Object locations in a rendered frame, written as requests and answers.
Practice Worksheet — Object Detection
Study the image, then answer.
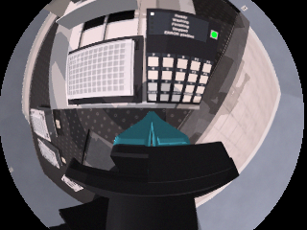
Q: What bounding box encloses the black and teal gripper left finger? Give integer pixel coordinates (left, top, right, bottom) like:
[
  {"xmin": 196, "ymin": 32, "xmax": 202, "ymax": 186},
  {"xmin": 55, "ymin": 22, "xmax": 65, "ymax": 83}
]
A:
[{"xmin": 113, "ymin": 111, "xmax": 152, "ymax": 146}]

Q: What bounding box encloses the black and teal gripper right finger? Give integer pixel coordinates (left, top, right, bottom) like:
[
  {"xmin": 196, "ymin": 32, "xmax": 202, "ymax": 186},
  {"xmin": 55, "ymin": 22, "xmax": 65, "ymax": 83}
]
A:
[{"xmin": 152, "ymin": 111, "xmax": 191, "ymax": 146}]

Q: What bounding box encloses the white multi-well plate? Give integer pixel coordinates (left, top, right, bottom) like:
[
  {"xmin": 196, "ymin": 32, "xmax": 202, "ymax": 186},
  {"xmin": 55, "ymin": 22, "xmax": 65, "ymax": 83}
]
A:
[
  {"xmin": 31, "ymin": 113, "xmax": 47, "ymax": 138},
  {"xmin": 39, "ymin": 143, "xmax": 57, "ymax": 166},
  {"xmin": 66, "ymin": 39, "xmax": 134, "ymax": 100}
]

